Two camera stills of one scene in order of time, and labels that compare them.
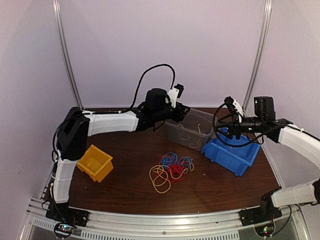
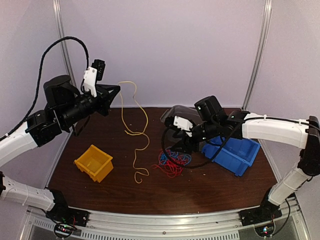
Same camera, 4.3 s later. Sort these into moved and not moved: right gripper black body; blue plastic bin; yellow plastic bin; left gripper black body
Moved: left gripper black body; right gripper black body
Not moved: blue plastic bin; yellow plastic bin
